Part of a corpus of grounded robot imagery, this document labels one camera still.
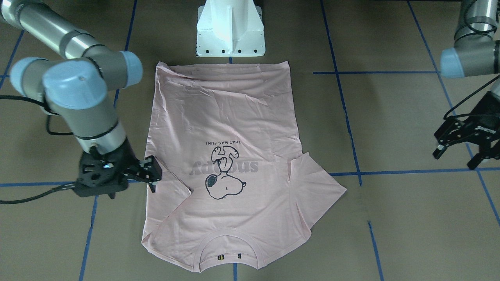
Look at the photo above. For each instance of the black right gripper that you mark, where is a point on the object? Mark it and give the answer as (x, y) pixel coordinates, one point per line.
(125, 157)

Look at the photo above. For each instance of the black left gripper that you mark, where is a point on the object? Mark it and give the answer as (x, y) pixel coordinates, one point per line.
(485, 125)

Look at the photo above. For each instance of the pink printed t-shirt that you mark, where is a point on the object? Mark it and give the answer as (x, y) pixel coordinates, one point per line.
(236, 186)

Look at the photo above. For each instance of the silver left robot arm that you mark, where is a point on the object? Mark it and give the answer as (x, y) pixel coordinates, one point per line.
(475, 52)

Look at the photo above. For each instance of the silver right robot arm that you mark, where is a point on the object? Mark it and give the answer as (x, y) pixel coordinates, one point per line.
(76, 89)

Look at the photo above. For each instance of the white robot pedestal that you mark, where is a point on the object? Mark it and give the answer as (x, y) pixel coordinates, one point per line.
(230, 28)

